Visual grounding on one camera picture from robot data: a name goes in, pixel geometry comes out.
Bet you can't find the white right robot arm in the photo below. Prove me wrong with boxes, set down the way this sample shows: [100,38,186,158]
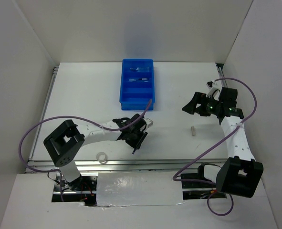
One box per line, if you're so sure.
[182,87,263,198]

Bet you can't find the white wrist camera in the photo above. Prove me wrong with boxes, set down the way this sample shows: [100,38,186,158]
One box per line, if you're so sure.
[206,81,221,98]
[143,118,154,131]

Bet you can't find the blue compartment storage bin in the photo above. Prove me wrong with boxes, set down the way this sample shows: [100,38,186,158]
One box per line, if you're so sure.
[119,59,155,111]

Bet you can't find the white front cover board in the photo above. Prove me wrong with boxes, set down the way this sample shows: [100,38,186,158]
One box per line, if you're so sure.
[96,171,184,207]

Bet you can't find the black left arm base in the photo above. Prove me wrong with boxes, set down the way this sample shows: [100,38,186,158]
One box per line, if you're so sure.
[47,173,98,207]

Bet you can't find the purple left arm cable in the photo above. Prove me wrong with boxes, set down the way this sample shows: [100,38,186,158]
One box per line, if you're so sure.
[18,98,153,203]

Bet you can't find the clear tape roll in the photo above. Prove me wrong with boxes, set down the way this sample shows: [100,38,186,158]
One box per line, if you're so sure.
[96,152,108,165]

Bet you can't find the blue capped ballpoint pen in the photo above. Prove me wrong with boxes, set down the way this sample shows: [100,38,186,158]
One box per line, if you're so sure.
[130,80,151,83]

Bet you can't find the white eraser block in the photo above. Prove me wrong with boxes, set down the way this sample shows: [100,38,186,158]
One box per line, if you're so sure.
[191,126,196,136]

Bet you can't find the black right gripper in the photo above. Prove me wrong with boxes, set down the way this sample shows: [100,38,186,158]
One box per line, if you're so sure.
[182,92,223,116]

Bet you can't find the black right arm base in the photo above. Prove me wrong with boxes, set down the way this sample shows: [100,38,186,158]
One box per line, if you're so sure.
[173,163,220,200]

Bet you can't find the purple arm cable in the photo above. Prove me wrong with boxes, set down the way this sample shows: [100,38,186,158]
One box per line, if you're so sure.
[173,77,258,216]
[18,98,153,203]

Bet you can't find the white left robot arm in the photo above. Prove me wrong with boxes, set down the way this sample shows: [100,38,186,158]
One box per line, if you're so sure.
[43,114,153,191]

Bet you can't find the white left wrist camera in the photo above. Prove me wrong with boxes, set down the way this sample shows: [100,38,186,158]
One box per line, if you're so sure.
[143,118,154,131]

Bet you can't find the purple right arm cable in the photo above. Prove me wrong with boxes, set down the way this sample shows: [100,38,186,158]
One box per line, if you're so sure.
[173,77,258,216]

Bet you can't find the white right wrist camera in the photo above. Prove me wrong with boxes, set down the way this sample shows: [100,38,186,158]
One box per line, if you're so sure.
[206,81,221,98]

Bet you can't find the aluminium table frame rail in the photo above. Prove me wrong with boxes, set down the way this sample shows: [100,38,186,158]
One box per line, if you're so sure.
[22,62,224,172]

